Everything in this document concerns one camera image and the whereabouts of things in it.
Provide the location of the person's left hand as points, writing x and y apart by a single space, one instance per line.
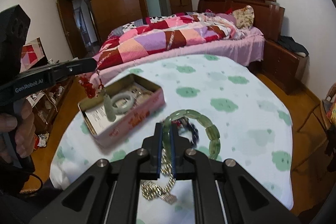
25 129

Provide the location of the jade pendant red tassel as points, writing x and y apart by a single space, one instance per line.
96 95

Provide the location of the wooden nightstand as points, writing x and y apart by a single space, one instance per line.
283 67

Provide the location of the cluttered tv cabinet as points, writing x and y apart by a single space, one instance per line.
46 105

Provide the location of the pink metal tin box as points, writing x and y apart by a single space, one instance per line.
114 133

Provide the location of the orange floral cushion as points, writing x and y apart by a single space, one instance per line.
331 114

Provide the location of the floral pillow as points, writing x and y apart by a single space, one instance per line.
244 17

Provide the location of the dark clothes on nightstand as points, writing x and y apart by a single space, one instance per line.
289 44

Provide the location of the cloud pattern table cloth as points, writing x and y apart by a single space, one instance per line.
254 125

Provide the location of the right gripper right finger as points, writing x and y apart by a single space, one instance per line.
176 151

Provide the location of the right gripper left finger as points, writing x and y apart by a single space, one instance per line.
156 150

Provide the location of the wooden bed pink sheet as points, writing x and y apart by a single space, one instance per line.
267 25

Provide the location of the television with reflection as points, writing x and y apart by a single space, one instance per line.
33 55

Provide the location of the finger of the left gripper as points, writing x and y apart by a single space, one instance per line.
74 67

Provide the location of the patchwork quilt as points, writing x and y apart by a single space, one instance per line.
165 35

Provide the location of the pale jade bangle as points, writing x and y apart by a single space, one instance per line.
122 102

